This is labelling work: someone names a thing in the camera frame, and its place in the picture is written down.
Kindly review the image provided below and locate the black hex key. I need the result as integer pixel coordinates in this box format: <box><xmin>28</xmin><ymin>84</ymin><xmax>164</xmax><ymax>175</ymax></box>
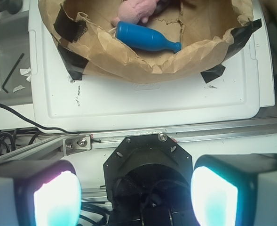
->
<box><xmin>1</xmin><ymin>53</ymin><xmax>24</xmax><ymax>94</ymax></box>

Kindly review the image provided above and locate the white plastic bin lid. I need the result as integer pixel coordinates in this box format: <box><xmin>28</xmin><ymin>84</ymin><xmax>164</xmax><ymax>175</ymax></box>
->
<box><xmin>29</xmin><ymin>0</ymin><xmax>275</xmax><ymax>131</ymax></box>

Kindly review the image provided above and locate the aluminium extrusion rail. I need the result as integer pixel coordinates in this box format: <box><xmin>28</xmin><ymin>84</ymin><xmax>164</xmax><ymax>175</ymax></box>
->
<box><xmin>0</xmin><ymin>116</ymin><xmax>277</xmax><ymax>160</ymax></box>

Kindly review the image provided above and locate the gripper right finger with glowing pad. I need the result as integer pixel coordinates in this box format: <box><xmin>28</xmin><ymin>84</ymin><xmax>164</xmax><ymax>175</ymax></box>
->
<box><xmin>190</xmin><ymin>153</ymin><xmax>277</xmax><ymax>226</ymax></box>

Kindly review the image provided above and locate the black cable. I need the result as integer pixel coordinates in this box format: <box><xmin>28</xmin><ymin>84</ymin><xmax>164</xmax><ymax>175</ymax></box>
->
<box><xmin>0</xmin><ymin>99</ymin><xmax>80</xmax><ymax>135</ymax></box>

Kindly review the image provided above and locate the metal corner bracket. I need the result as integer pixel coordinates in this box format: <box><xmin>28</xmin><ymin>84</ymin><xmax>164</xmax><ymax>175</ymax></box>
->
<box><xmin>62</xmin><ymin>135</ymin><xmax>92</xmax><ymax>156</ymax></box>

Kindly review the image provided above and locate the brown paper bag liner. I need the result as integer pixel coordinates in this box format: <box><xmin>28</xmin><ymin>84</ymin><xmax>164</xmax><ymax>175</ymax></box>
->
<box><xmin>38</xmin><ymin>0</ymin><xmax>262</xmax><ymax>84</ymax></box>

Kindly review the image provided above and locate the grey plastic tray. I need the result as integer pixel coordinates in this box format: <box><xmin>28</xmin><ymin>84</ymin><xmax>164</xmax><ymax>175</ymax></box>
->
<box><xmin>0</xmin><ymin>11</ymin><xmax>32</xmax><ymax>106</ymax></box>

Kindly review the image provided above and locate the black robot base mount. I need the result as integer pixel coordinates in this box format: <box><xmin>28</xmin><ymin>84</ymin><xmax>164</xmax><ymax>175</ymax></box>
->
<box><xmin>103</xmin><ymin>133</ymin><xmax>197</xmax><ymax>226</ymax></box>

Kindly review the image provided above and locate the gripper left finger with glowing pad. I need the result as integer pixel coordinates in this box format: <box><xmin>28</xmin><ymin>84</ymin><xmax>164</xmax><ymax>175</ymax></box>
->
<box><xmin>0</xmin><ymin>160</ymin><xmax>82</xmax><ymax>226</ymax></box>

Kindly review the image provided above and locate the blue plastic bottle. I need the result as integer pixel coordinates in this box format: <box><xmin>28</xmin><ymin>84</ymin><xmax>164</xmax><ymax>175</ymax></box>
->
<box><xmin>115</xmin><ymin>21</ymin><xmax>182</xmax><ymax>53</ymax></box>

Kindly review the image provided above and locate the pink plush bunny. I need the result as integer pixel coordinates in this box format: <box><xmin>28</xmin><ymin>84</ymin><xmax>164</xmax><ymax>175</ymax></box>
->
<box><xmin>111</xmin><ymin>0</ymin><xmax>158</xmax><ymax>27</ymax></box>

